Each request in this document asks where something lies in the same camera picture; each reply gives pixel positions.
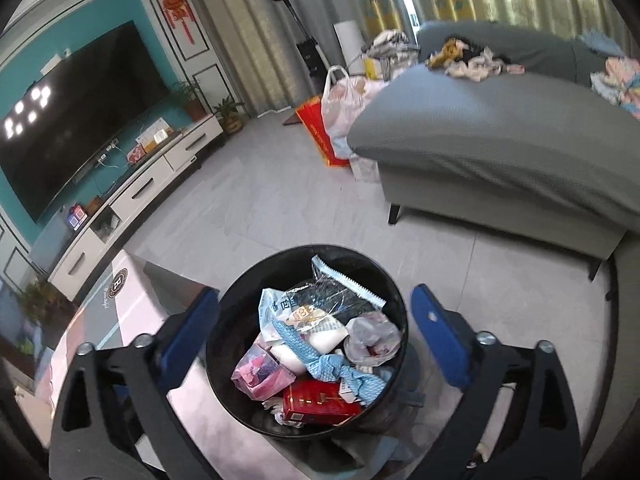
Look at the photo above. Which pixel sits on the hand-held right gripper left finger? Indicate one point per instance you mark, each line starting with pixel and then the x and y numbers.
pixel 192 332

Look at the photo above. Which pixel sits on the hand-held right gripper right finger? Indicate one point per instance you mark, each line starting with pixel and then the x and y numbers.
pixel 440 332

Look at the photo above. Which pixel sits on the black trash bin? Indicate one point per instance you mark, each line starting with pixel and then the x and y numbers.
pixel 230 310

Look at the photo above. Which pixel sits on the white plastic bag red contents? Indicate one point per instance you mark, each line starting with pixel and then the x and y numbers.
pixel 372 337

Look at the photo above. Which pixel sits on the pink plastic bag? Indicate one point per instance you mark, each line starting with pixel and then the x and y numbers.
pixel 260 375

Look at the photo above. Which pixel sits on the light blue knit cloth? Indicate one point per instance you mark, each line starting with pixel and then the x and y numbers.
pixel 345 375

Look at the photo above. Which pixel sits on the white paper cup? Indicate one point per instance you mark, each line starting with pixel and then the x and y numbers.
pixel 325 337

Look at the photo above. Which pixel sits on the clear blue plastic wrapper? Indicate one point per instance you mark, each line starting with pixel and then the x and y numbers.
pixel 325 295

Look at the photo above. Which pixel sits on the red cigarette box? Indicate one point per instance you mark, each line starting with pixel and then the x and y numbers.
pixel 320 402

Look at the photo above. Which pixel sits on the striped tablecloth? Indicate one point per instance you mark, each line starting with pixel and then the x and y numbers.
pixel 145 305

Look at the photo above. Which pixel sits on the white TV cabinet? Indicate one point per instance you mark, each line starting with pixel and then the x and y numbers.
pixel 145 185

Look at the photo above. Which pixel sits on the blue red code stand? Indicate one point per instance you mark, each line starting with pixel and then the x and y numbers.
pixel 77 217

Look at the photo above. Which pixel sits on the grey sofa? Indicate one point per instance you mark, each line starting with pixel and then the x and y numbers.
pixel 500 150

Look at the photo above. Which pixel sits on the yellow white card box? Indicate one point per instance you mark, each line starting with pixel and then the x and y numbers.
pixel 155 137

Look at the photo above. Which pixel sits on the small potted plant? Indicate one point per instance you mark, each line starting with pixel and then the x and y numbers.
pixel 230 117

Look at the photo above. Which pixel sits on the tall potted plant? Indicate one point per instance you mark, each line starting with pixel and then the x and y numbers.
pixel 190 100

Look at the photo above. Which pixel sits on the red cardboard box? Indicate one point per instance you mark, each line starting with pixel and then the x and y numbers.
pixel 320 130

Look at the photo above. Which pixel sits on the large white plastic bag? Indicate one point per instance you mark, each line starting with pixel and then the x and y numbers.
pixel 345 105

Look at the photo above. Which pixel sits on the black television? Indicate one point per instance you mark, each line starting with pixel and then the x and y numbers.
pixel 75 115

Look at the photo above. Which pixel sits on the striped cloth pile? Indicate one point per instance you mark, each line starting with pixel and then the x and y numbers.
pixel 390 52

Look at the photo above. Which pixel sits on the black upright vacuum cleaner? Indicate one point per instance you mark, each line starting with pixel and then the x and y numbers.
pixel 307 55

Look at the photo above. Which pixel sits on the pile of pastel clothes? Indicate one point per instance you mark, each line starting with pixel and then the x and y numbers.
pixel 617 85

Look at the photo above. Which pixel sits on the red knot ornament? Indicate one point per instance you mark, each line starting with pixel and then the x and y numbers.
pixel 177 10

